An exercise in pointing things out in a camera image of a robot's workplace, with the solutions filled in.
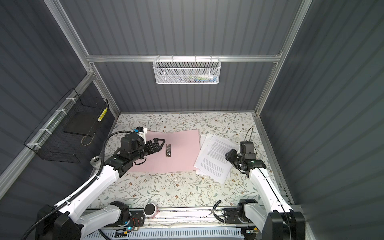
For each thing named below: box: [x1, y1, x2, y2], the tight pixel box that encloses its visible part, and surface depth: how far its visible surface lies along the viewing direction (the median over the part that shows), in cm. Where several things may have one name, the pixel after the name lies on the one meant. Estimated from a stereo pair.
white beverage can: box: [90, 156, 102, 168], surface depth 80 cm
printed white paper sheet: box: [194, 134, 240, 184], surface depth 96 cm
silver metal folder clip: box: [165, 144, 171, 158], surface depth 98 cm
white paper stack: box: [194, 133, 240, 185], surface depth 96 cm
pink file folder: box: [128, 129, 200, 172], surface depth 100 cm
